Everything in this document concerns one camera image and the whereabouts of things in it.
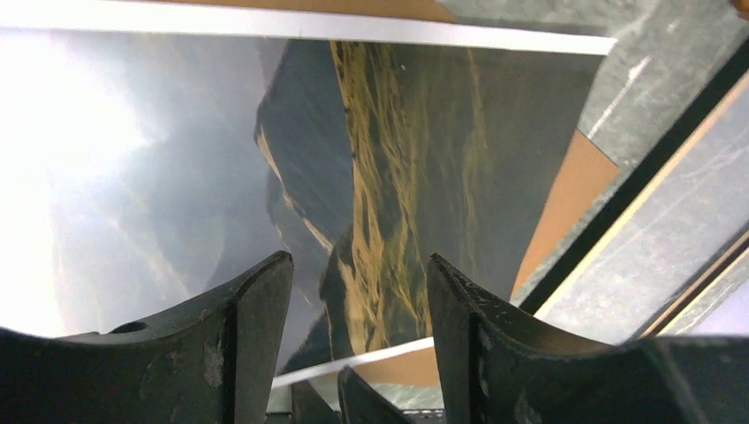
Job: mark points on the landscape photo print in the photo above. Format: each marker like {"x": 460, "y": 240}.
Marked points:
{"x": 151, "y": 152}

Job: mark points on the picture frame black and wood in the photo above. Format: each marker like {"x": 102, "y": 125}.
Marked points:
{"x": 668, "y": 253}

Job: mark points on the brown backing board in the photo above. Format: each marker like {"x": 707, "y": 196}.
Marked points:
{"x": 585, "y": 172}

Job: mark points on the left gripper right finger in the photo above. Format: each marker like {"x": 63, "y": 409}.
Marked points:
{"x": 498, "y": 364}

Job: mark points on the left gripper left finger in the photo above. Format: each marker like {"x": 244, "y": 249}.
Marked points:
{"x": 210, "y": 359}

